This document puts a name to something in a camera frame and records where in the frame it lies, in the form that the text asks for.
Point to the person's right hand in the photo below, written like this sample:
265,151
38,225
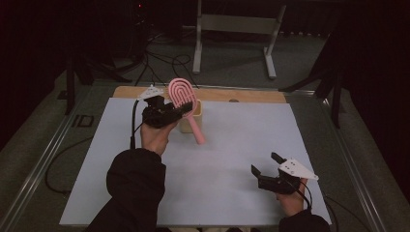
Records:
295,201

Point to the aluminium floor rail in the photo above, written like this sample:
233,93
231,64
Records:
357,170
38,164

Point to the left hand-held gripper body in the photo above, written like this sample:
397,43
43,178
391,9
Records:
158,116

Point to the grey metal stand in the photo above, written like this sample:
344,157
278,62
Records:
238,24

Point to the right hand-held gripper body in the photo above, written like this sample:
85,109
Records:
277,185

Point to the black rectangular floor bracket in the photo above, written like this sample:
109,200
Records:
83,121

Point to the pink vented hairbrush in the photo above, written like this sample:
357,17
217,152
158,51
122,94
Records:
181,92

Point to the white table sheet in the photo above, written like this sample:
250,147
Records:
219,180

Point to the dark tripod stand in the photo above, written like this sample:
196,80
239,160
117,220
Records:
70,87
336,96

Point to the person's left hand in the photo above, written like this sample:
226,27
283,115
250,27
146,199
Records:
156,138

